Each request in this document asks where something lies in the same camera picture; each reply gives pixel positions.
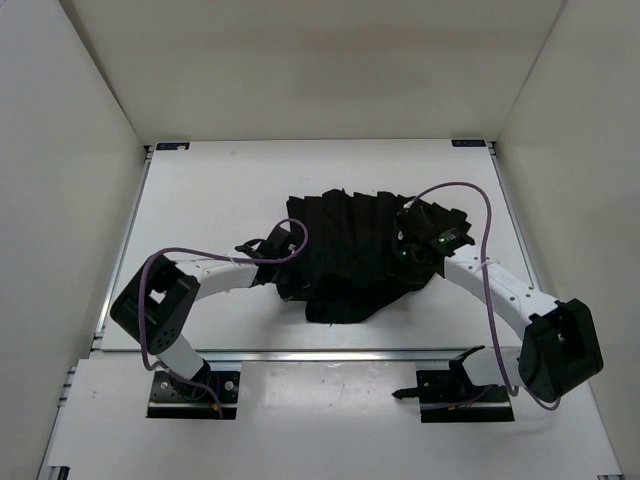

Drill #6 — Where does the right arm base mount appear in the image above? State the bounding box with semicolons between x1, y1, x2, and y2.
392;346;515;424

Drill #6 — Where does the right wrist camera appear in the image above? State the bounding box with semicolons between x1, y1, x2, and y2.
396;202;435;242

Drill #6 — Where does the purple cable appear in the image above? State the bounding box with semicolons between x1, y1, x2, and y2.
142;218;310;419
399;180;564;412

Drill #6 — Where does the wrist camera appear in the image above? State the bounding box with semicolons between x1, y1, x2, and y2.
396;202;435;242
235;226;299;260

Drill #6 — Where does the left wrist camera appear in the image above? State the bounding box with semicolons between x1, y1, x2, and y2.
235;226;299;260

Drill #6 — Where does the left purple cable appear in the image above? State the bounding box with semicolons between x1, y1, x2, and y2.
142;218;310;419

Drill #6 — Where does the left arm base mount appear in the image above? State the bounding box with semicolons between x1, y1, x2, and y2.
146;370;241;420

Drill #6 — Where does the left blue corner label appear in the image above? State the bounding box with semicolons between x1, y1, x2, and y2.
155;142;190;151

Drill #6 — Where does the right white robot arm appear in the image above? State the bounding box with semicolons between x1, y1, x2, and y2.
395;229;604;408

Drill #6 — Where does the right blue corner label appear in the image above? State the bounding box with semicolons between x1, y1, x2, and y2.
451;139;486;148

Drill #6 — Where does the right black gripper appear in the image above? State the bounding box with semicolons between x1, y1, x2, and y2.
375;233;426;284

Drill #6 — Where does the black pleated skirt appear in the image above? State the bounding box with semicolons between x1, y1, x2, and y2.
277;187;476;326

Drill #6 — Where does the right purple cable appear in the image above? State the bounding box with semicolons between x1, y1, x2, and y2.
399;180;564;412

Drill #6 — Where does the blue corner label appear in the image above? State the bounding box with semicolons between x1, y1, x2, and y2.
451;139;486;148
155;142;190;151

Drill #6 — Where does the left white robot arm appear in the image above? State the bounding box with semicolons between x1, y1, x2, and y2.
110;255;283;398

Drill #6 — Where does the aluminium rail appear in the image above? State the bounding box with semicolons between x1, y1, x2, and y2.
89;348;521;365

